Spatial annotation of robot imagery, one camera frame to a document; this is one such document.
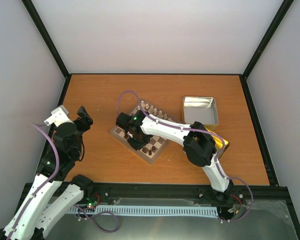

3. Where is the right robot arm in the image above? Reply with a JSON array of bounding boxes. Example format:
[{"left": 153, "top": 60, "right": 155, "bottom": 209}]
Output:
[{"left": 115, "top": 110, "right": 233, "bottom": 203}]

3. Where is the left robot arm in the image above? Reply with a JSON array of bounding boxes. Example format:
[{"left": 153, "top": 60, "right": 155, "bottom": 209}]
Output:
[{"left": 0, "top": 105, "right": 94, "bottom": 240}]

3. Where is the green circuit board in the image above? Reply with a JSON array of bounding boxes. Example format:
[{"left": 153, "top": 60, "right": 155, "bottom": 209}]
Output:
[{"left": 86, "top": 196, "right": 100, "bottom": 208}]

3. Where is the wooden chessboard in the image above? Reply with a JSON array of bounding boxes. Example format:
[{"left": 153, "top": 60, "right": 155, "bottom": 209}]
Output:
[{"left": 109, "top": 99, "right": 180, "bottom": 164}]

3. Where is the silver open tin box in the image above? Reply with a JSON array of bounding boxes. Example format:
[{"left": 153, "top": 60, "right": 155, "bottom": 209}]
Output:
[{"left": 182, "top": 96, "right": 219, "bottom": 130}]

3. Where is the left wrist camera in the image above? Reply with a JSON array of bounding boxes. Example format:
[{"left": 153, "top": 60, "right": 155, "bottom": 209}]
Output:
[{"left": 44, "top": 105, "right": 72, "bottom": 127}]

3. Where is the light blue cable duct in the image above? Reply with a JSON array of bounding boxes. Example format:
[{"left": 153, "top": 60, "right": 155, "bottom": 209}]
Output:
[{"left": 47, "top": 204, "right": 220, "bottom": 217}]

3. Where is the black enclosure frame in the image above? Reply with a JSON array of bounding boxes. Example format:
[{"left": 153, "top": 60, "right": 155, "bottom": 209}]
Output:
[{"left": 4, "top": 0, "right": 300, "bottom": 240}]

